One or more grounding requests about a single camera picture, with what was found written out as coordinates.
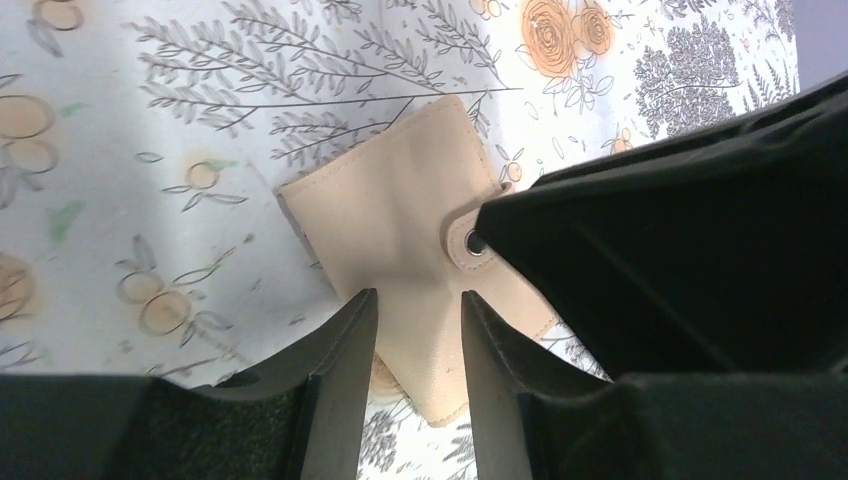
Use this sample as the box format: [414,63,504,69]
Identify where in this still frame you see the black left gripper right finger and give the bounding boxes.
[461,291,847,479]

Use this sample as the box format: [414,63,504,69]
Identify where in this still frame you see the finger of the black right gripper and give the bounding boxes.
[476,75,847,378]

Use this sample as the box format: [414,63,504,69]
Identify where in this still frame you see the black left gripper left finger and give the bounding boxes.
[1,289,378,479]

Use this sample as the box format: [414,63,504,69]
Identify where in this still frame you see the tan leather card holder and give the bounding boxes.
[280,95,556,428]

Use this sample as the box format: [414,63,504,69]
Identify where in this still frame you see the floral patterned table mat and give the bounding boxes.
[1,1,799,387]

